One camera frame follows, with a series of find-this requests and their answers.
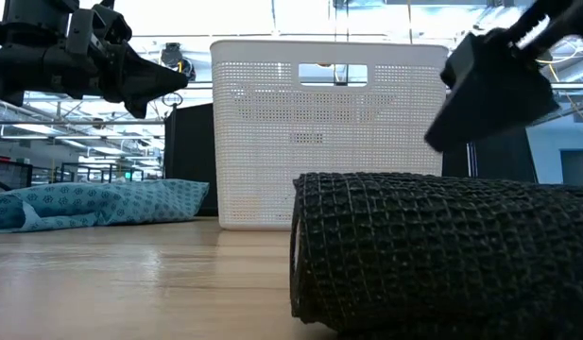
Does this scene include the black partition panel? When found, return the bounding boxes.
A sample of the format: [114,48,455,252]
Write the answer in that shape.
[163,102,220,217]
[440,127,539,184]

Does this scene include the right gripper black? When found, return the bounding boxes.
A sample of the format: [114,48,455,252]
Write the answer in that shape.
[423,28,560,153]

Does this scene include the black pole with ring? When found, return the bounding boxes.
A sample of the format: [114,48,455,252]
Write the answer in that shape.
[161,91,184,124]

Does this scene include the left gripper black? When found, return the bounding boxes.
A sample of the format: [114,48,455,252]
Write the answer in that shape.
[0,42,189,119]

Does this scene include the black mesh crate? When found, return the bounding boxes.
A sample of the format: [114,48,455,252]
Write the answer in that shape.
[0,157,35,194]

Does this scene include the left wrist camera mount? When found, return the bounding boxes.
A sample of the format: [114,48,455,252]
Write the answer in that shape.
[66,3,134,60]

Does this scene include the blue patterned cloth pack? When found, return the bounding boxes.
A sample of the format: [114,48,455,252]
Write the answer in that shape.
[0,178,211,233]

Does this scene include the grey blue doorway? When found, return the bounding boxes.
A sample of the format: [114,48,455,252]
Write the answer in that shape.
[558,148,583,186]

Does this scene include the black mesh bandage roll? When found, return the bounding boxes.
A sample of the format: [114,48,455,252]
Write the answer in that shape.
[288,170,583,340]

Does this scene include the black ceiling device yellow cable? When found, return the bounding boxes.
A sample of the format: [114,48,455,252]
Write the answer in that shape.
[159,41,197,82]

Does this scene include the white perforated plastic basket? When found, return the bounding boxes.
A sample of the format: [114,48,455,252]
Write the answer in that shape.
[209,39,451,231]

